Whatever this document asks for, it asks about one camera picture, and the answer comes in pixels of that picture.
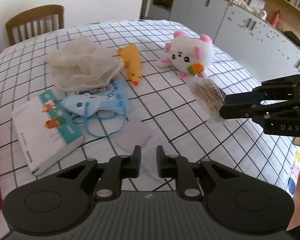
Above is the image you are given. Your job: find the transparent plastic bag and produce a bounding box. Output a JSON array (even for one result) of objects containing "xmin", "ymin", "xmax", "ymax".
[{"xmin": 114, "ymin": 120, "xmax": 167, "ymax": 179}]

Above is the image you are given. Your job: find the cotton swab bag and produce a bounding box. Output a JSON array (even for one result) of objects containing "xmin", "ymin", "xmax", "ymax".
[{"xmin": 187, "ymin": 77, "xmax": 226, "ymax": 114}]

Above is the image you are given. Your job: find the white mesh cloth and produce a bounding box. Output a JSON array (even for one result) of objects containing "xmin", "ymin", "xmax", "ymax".
[{"xmin": 45, "ymin": 36, "xmax": 125, "ymax": 92}]

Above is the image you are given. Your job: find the red bottle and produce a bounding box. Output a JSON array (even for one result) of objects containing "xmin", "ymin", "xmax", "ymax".
[{"xmin": 269, "ymin": 10, "xmax": 281, "ymax": 27}]

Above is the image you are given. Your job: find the white teal book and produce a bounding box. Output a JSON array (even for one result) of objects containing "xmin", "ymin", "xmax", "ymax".
[{"xmin": 12, "ymin": 89, "xmax": 84, "ymax": 176}]

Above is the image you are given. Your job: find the white pink plush toy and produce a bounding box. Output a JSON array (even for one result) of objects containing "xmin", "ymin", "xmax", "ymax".
[{"xmin": 157, "ymin": 31, "xmax": 214, "ymax": 77}]

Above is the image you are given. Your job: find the white grid tablecloth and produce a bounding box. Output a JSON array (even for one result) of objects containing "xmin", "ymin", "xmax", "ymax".
[{"xmin": 0, "ymin": 19, "xmax": 298, "ymax": 240}]

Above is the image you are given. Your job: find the wooden chair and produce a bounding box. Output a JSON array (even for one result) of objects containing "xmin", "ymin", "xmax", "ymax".
[{"xmin": 6, "ymin": 4, "xmax": 64, "ymax": 46}]

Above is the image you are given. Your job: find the grey wooden wall cabinet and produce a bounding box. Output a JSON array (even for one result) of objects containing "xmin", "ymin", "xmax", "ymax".
[{"xmin": 141, "ymin": 0, "xmax": 300, "ymax": 81}]

